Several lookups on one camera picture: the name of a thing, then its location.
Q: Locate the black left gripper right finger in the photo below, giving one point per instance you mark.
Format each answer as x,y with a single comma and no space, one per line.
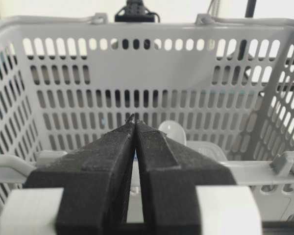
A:
169,173

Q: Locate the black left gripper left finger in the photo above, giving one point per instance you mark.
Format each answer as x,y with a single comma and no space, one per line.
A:
96,182

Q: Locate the white chinese spoon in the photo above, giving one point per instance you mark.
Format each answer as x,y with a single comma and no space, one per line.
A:
176,132

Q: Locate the grey plastic shopping basket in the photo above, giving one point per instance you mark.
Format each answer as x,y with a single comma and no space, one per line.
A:
65,82

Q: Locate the black pole behind basket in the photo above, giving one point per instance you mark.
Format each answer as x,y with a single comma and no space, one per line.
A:
250,8

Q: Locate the black camera mount behind basket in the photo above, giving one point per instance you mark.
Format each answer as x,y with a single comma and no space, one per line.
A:
136,12

